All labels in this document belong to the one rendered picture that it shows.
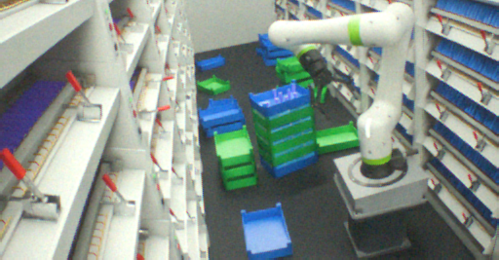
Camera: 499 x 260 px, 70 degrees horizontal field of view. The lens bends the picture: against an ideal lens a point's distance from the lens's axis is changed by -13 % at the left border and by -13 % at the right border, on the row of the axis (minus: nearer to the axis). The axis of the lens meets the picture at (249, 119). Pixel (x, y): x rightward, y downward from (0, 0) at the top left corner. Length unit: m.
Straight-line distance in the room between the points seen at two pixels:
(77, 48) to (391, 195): 1.23
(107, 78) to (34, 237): 0.46
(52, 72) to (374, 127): 1.12
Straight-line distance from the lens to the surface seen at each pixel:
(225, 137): 2.50
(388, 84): 1.63
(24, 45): 0.47
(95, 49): 0.83
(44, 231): 0.45
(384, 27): 1.37
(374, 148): 1.57
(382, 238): 1.79
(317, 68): 1.61
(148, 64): 1.55
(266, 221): 2.06
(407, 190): 1.62
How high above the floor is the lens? 1.33
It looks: 25 degrees down
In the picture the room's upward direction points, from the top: 10 degrees counter-clockwise
